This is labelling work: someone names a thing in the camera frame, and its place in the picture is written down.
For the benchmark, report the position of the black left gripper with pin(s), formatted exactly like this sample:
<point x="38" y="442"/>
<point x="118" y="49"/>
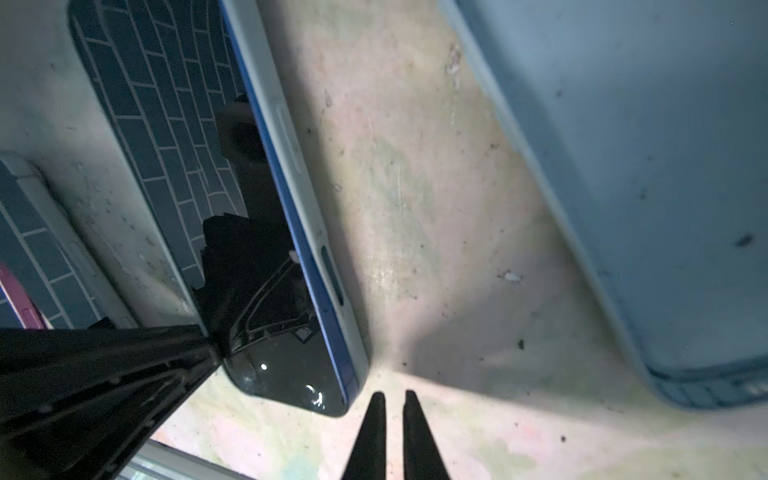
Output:
<point x="79" y="404"/>

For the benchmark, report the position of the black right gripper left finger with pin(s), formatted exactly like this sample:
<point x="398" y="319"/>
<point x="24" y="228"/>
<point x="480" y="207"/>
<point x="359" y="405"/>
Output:
<point x="368" y="456"/>

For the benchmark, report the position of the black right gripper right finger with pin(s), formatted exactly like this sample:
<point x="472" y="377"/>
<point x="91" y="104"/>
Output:
<point x="421" y="456"/>

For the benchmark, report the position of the blue phone black screen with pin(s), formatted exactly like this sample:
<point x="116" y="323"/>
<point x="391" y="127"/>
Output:
<point x="253" y="298"/>

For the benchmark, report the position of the light blue phone case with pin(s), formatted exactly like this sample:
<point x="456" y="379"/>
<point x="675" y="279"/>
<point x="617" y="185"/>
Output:
<point x="644" y="124"/>
<point x="288" y="150"/>

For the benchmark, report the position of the purple phone black screen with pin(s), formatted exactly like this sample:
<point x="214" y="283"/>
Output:
<point x="26" y="311"/>

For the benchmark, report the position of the white phone black screen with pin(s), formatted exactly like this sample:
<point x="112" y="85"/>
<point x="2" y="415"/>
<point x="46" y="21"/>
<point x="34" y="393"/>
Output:
<point x="45" y="253"/>

